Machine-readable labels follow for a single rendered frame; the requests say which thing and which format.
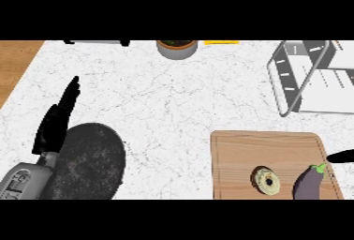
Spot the grey plant pot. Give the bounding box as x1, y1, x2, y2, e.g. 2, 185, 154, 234
155, 39, 200, 61

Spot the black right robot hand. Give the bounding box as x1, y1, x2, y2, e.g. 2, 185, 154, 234
325, 149, 354, 165

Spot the grey wire tiered basket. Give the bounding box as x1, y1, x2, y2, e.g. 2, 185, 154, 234
266, 39, 354, 118

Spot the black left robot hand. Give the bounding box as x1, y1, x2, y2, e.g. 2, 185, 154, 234
31, 75, 82, 156

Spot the yellow flat object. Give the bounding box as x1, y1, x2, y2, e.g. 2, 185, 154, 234
204, 39, 241, 46

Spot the purple eggplant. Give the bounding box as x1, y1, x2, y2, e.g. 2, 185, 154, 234
292, 162, 329, 201

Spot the grey appliance with black feet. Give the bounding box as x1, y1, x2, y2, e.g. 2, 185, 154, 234
62, 39, 132, 48

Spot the wooden cutting board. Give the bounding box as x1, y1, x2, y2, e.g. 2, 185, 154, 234
210, 129, 346, 201

